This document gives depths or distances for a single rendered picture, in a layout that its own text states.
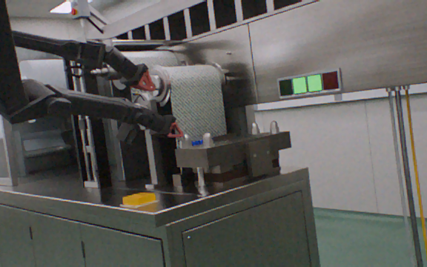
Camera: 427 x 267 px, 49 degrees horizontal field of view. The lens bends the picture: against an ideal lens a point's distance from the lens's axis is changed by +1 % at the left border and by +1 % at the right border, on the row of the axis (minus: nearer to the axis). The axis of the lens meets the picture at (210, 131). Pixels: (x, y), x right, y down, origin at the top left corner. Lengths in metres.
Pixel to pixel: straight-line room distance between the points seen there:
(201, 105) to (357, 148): 2.76
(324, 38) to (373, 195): 2.88
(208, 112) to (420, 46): 0.73
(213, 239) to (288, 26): 0.75
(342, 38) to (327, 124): 2.93
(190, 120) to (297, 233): 0.53
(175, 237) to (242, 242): 0.26
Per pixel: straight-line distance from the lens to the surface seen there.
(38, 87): 1.12
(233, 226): 1.41
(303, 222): 1.66
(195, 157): 1.45
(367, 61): 1.46
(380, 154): 4.17
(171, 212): 1.26
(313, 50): 1.56
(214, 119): 1.69
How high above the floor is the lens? 1.15
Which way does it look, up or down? 3 degrees down
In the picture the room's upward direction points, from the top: 7 degrees counter-clockwise
